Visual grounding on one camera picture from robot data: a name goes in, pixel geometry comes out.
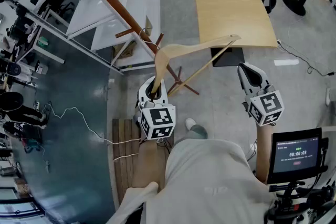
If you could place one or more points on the light wooden square table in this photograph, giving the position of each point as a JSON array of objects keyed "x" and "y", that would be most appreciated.
[{"x": 233, "y": 17}]

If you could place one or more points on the person's white shirt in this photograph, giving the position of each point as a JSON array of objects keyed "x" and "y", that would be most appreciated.
[{"x": 207, "y": 183}]

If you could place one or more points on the person's grey trouser leg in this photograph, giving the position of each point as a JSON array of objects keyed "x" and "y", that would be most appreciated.
[{"x": 198, "y": 131}]

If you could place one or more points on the person's white shoe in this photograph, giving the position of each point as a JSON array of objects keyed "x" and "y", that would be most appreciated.
[{"x": 190, "y": 122}]

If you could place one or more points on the black monitor stand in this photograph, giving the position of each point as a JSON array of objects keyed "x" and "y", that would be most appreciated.
[{"x": 294, "y": 202}]

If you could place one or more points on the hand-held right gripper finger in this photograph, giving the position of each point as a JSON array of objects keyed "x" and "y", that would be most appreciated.
[
  {"x": 242, "y": 78},
  {"x": 260, "y": 76}
]

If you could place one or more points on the light wooden hanger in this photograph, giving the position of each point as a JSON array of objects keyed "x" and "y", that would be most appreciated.
[{"x": 183, "y": 47}]

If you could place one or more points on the person's left forearm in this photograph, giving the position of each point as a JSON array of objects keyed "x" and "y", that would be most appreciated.
[{"x": 148, "y": 162}]

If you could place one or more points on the cardboard box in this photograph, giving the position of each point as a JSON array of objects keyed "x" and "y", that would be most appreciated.
[{"x": 125, "y": 50}]

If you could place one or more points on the brown wooden coat rack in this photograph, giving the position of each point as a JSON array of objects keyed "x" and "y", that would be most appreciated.
[{"x": 115, "y": 0}]

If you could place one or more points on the wooden plank pallet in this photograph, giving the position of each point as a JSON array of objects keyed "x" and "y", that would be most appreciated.
[{"x": 124, "y": 154}]

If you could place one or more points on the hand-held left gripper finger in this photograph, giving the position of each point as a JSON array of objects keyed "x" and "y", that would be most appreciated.
[
  {"x": 144, "y": 90},
  {"x": 163, "y": 91}
]

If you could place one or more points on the person's right forearm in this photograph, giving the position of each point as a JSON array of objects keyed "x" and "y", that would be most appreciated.
[{"x": 263, "y": 149}]

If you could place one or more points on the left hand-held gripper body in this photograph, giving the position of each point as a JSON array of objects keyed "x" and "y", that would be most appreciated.
[{"x": 157, "y": 120}]

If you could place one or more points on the black monitor screen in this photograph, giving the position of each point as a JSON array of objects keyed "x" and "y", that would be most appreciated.
[{"x": 296, "y": 154}]

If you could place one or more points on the white metal frame desk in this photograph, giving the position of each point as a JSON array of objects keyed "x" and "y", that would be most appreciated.
[{"x": 86, "y": 8}]

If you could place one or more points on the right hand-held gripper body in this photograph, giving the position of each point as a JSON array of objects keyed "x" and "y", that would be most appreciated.
[{"x": 266, "y": 106}]

